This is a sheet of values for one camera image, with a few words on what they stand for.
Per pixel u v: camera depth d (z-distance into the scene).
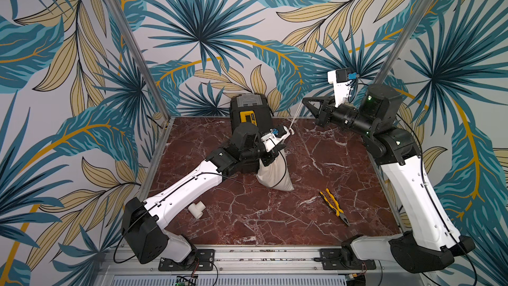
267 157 0.62
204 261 0.73
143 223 0.39
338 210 0.85
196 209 0.83
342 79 0.46
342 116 0.48
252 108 1.01
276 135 0.58
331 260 0.73
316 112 0.55
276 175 0.78
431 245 0.37
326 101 0.51
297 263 0.74
